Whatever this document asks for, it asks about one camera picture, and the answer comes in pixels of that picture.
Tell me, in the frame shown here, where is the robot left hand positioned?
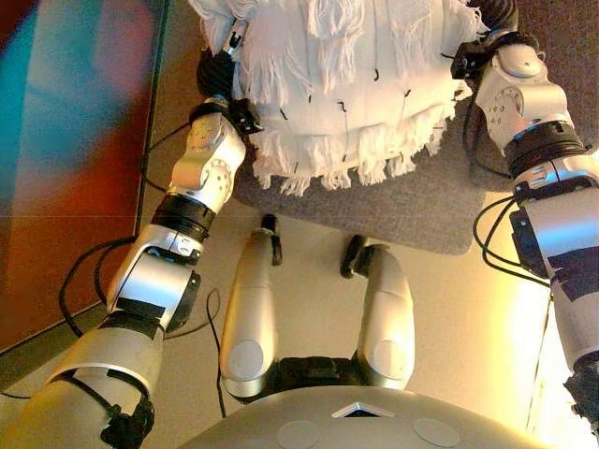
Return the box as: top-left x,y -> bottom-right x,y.
196,18 -> 249,102

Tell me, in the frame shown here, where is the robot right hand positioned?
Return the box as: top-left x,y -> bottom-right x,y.
467,0 -> 520,36

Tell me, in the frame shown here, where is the white fringed cushion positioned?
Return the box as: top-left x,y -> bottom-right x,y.
186,0 -> 490,196

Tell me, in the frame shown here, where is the dark colourful glossy cabinet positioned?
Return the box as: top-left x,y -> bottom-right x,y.
0,0 -> 169,352

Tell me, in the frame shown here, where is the grey fabric armchair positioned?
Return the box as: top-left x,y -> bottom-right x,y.
233,0 -> 599,256

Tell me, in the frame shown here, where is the silver robot left leg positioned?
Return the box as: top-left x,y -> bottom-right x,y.
218,213 -> 284,398

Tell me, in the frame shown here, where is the silver robot leg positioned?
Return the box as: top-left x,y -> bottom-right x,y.
218,213 -> 284,398
340,235 -> 416,392

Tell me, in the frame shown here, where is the silver robot right leg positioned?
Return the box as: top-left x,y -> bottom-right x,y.
340,235 -> 416,392

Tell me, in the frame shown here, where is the black robot pelvis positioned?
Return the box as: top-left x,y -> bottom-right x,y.
261,355 -> 371,398

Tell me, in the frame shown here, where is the silver robot torso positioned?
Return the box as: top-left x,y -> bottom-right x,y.
180,385 -> 558,449

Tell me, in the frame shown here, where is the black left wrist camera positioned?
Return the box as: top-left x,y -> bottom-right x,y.
228,97 -> 264,136

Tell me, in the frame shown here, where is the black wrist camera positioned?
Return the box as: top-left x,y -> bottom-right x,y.
228,97 -> 264,136
450,41 -> 492,80

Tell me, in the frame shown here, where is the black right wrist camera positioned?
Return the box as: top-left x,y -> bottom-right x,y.
450,41 -> 492,80

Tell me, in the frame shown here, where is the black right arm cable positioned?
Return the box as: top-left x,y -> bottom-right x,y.
460,100 -> 553,289

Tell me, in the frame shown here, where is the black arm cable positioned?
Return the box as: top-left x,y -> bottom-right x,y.
460,100 -> 553,289
58,236 -> 137,338

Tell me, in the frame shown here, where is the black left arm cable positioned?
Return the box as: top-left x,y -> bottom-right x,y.
58,236 -> 137,338

